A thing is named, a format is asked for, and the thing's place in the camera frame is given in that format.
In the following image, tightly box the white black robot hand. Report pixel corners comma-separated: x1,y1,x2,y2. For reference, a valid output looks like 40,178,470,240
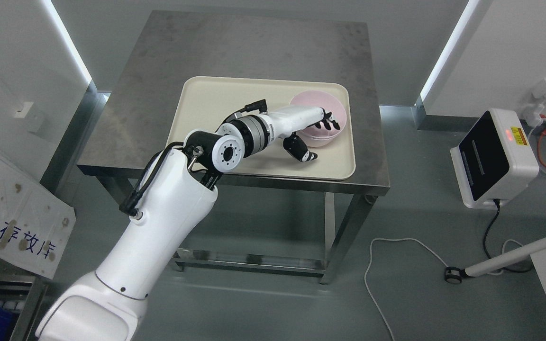
263,105,342,162

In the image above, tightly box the pink bowl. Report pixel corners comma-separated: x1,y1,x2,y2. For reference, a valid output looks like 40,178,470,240
297,115,347,147
290,90,347,127

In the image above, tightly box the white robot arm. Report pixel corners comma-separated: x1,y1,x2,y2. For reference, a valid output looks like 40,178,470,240
35,109,305,341

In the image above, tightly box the cream plastic tray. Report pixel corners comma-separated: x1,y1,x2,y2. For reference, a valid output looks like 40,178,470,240
167,76,357,181

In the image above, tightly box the stainless steel table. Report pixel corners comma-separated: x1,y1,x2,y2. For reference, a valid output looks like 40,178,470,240
77,10,391,284

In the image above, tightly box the white black box device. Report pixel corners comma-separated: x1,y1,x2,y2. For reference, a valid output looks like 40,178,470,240
449,108,539,210

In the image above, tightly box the white wheeled stand leg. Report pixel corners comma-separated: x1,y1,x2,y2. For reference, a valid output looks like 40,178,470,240
444,237,546,284

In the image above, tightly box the white labelled sign board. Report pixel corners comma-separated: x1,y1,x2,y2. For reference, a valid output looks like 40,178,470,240
0,153,76,280

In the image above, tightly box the white floor cable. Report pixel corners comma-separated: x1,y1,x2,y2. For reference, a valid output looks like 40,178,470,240
364,238,534,341

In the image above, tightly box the black power cable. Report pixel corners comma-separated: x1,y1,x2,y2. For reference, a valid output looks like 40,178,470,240
483,199,534,274

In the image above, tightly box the white wall socket right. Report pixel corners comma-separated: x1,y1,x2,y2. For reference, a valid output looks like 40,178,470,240
522,77,546,128

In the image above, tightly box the white wall socket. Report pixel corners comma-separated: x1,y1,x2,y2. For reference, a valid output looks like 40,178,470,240
522,77,546,128
13,101,34,119

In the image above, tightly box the white wall socket left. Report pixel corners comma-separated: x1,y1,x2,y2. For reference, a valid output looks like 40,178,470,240
13,101,34,119

